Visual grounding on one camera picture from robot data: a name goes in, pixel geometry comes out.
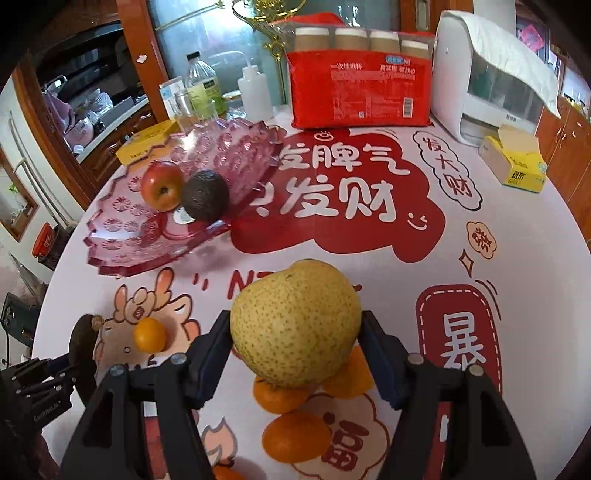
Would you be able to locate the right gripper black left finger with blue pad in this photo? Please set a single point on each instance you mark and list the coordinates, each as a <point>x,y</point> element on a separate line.
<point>110,440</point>

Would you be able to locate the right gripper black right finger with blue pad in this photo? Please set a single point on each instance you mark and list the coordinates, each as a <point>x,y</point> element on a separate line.
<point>483,440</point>

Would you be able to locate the yellow round pear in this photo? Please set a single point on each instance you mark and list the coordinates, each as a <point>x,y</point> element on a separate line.
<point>296,327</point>

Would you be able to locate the red apple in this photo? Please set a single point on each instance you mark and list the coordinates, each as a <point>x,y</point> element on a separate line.
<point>161,186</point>

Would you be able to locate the dark green avocado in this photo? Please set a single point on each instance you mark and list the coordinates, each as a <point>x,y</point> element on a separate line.
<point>205,196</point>

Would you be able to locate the dark overripe banana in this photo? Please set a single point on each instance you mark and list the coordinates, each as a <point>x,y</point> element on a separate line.
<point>80,354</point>

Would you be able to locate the orange below apple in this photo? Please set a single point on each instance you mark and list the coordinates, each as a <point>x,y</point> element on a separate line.
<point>226,473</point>

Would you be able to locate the small orange by banana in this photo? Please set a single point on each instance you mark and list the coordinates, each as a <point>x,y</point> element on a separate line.
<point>149,336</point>

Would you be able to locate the orange behind avocado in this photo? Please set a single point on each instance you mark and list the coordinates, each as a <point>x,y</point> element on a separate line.
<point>354,378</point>

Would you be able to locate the red lidded container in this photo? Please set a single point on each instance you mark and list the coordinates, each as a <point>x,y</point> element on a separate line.
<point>44,241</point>

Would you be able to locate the printed pink table cover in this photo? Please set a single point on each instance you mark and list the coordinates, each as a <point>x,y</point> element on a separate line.
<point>458,266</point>

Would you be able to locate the orange left of avocado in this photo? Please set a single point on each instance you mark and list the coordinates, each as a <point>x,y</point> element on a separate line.
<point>280,400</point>

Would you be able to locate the pink glass fruit bowl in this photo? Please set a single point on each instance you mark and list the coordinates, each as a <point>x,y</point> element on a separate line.
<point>127,237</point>

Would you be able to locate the orange below avocado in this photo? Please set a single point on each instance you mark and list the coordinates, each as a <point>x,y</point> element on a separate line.
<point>296,437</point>

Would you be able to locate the yellow flat box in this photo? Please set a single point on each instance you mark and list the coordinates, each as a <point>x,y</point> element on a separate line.
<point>140,143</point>

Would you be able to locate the yellow tissue box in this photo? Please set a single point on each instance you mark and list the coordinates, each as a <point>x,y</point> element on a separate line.
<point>513,155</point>

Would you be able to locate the wooden shelf cabinet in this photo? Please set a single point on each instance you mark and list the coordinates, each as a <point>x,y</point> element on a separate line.
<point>565,146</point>

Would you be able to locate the clear drinking glass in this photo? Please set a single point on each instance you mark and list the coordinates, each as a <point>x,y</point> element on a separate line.
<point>187,116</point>

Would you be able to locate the white blue carton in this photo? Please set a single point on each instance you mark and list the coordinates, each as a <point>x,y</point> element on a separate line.
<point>167,92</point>

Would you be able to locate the white countertop appliance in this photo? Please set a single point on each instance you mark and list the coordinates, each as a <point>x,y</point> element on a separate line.
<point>471,98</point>

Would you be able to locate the clear bottle green label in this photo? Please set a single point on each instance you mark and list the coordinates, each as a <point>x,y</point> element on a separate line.
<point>202,86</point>

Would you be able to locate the small glass jar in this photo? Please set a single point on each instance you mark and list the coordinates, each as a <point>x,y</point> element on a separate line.
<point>234,106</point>

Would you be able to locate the white squeeze bottle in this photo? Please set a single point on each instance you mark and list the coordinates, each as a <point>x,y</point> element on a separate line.
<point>255,92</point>

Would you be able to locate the red paper cup package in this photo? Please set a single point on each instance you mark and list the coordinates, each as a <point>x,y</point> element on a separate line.
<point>344,76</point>

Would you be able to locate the white cloth on appliance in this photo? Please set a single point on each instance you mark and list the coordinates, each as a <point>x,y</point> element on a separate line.
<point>508,54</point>

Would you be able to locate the frosted glass door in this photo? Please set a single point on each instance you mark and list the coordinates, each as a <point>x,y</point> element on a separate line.
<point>223,40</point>

